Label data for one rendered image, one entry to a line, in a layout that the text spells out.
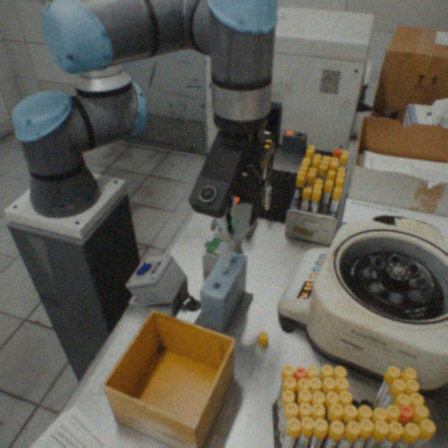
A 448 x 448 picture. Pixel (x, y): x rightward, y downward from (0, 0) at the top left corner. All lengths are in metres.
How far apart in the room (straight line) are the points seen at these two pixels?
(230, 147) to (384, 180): 0.42
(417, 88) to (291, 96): 0.50
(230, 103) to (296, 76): 0.62
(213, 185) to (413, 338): 0.34
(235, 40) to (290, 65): 0.63
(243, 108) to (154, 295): 0.36
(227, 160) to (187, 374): 0.33
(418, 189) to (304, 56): 0.44
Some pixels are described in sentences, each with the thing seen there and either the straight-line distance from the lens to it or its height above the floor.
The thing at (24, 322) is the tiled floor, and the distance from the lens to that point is 2.01.
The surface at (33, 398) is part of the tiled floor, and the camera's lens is 1.78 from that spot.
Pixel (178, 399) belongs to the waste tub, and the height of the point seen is 0.88.
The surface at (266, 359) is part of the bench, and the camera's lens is 0.69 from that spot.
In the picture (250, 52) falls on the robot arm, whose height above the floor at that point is 1.31.
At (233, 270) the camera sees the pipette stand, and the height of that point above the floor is 0.98.
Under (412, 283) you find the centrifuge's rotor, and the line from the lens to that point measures 0.72.
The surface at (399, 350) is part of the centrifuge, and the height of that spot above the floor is 0.96.
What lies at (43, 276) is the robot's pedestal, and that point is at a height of 0.72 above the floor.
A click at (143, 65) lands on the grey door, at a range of 2.78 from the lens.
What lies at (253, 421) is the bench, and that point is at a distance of 0.64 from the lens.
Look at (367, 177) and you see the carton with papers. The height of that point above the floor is 1.00.
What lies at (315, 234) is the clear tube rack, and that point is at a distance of 0.87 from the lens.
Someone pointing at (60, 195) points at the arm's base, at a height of 0.95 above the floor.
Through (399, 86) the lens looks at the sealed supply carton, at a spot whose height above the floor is 0.95.
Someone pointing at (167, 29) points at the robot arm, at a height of 1.32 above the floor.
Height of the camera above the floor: 1.46
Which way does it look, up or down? 41 degrees down
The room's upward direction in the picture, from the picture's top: straight up
